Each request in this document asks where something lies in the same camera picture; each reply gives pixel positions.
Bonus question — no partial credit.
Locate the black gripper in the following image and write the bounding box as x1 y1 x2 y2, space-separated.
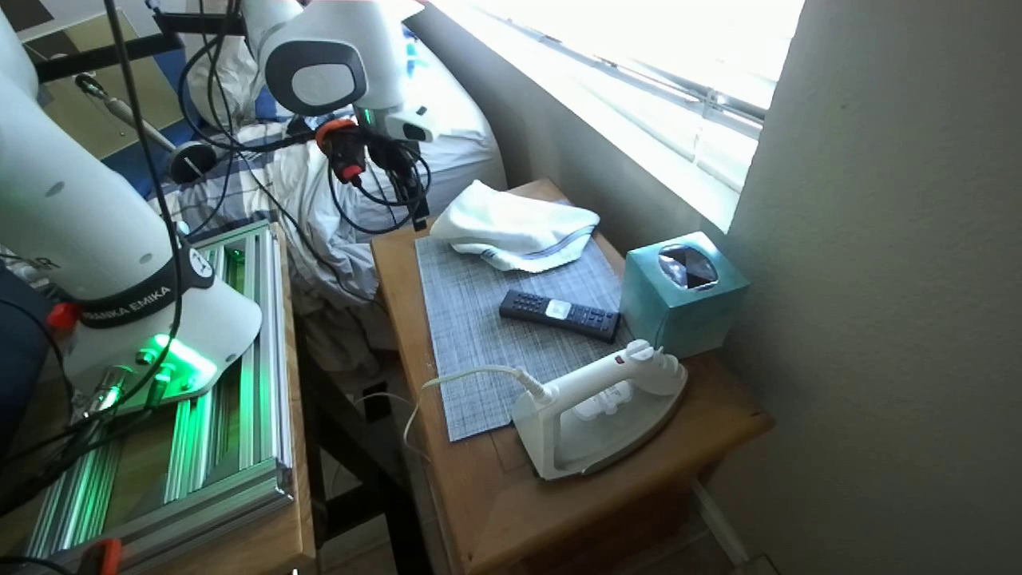
363 127 435 229

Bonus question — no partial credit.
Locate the white kitchen towel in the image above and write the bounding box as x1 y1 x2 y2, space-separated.
429 175 603 277

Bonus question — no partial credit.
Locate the grey checked placemat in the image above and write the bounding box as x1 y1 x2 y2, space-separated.
413 228 633 443

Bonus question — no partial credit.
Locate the black remote control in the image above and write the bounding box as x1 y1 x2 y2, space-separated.
495 287 626 345

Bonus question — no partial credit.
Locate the teal tissue box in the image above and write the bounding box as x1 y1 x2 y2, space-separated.
621 228 752 360

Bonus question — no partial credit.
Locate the white clothes iron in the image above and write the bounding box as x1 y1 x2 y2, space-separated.
512 335 693 485

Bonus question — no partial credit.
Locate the grey pole with black base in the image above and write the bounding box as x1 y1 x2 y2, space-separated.
70 71 223 184

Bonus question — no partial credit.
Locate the wooden side table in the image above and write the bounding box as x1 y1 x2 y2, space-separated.
369 175 775 575

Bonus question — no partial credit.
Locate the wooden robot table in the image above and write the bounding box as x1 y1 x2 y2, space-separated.
0 222 318 575

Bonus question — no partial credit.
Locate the red knob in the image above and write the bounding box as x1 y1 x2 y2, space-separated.
44 297 82 342

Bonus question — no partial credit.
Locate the orange cable strap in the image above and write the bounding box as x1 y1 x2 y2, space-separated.
314 116 370 183

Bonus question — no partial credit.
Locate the white iron cord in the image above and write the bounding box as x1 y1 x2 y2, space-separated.
395 360 536 454

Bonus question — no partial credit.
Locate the black under-table frame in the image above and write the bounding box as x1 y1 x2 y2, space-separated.
295 314 435 575

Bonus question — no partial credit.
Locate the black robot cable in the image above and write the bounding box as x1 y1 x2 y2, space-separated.
0 0 429 505

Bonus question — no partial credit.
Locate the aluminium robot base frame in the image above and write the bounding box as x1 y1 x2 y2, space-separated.
18 213 299 568

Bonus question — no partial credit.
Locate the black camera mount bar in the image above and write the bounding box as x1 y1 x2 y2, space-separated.
35 6 254 82

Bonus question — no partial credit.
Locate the orange clamp handle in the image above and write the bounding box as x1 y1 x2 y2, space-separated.
81 533 131 575

